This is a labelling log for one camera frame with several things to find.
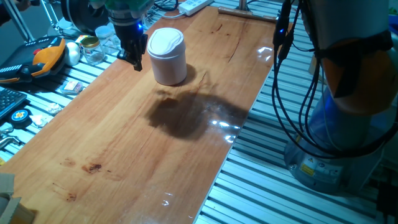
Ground black keyboard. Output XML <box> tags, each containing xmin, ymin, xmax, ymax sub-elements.
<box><xmin>0</xmin><ymin>86</ymin><xmax>28</xmax><ymax>121</ymax></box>

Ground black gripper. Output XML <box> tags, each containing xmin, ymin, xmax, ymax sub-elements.
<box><xmin>112</xmin><ymin>22</ymin><xmax>149</xmax><ymax>72</ymax></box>

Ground small plastic packet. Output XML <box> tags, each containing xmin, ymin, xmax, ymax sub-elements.
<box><xmin>59</xmin><ymin>80</ymin><xmax>84</xmax><ymax>95</ymax></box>

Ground cardboard block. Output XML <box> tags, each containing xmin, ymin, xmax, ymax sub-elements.
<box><xmin>0</xmin><ymin>197</ymin><xmax>35</xmax><ymax>224</ymax></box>
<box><xmin>0</xmin><ymin>172</ymin><xmax>16</xmax><ymax>200</ymax></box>

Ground black filament spool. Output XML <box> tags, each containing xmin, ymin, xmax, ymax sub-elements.
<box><xmin>60</xmin><ymin>0</ymin><xmax>109</xmax><ymax>34</ymax></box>

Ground dark red sleeved forearm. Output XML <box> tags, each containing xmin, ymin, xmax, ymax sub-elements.
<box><xmin>0</xmin><ymin>4</ymin><xmax>13</xmax><ymax>27</ymax></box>

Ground black cable bundle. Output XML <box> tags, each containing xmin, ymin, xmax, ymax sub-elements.
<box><xmin>152</xmin><ymin>0</ymin><xmax>398</xmax><ymax>159</ymax></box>

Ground bare person hand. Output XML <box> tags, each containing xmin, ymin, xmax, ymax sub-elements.
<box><xmin>14</xmin><ymin>0</ymin><xmax>32</xmax><ymax>12</ymax></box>

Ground metal pipe valve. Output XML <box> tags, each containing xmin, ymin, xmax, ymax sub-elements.
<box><xmin>0</xmin><ymin>124</ymin><xmax>22</xmax><ymax>151</ymax></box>

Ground white power strip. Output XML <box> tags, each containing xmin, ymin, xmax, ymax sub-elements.
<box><xmin>178</xmin><ymin>0</ymin><xmax>214</xmax><ymax>16</ymax></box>

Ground grey metal frame bar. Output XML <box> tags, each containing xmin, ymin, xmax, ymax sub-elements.
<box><xmin>2</xmin><ymin>0</ymin><xmax>35</xmax><ymax>43</ymax></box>

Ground white egg-shaped object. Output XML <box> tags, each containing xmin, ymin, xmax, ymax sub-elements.
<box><xmin>64</xmin><ymin>42</ymin><xmax>81</xmax><ymax>67</ymax></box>

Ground glossy wooden board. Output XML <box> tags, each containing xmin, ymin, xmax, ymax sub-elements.
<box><xmin>0</xmin><ymin>5</ymin><xmax>279</xmax><ymax>224</ymax></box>

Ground glass jar white lid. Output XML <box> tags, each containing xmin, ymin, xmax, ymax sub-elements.
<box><xmin>95</xmin><ymin>25</ymin><xmax>113</xmax><ymax>47</ymax></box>
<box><xmin>107</xmin><ymin>21</ymin><xmax>122</xmax><ymax>50</ymax></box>

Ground black round tape measure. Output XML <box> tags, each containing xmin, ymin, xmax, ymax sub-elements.
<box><xmin>8</xmin><ymin>108</ymin><xmax>32</xmax><ymax>129</ymax></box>

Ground glass jar gold lid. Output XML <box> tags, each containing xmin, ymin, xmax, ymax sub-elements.
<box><xmin>80</xmin><ymin>36</ymin><xmax>106</xmax><ymax>65</ymax></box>

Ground orange black teach pendant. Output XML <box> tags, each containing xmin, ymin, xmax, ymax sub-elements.
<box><xmin>0</xmin><ymin>35</ymin><xmax>67</xmax><ymax>84</ymax></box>

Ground white round trash can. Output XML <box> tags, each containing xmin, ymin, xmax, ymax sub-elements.
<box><xmin>147</xmin><ymin>27</ymin><xmax>188</xmax><ymax>86</ymax></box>

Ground crumpled white paper ball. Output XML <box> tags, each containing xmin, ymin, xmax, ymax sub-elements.
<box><xmin>30</xmin><ymin>114</ymin><xmax>51</xmax><ymax>128</ymax></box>
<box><xmin>46</xmin><ymin>102</ymin><xmax>63</xmax><ymax>116</ymax></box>

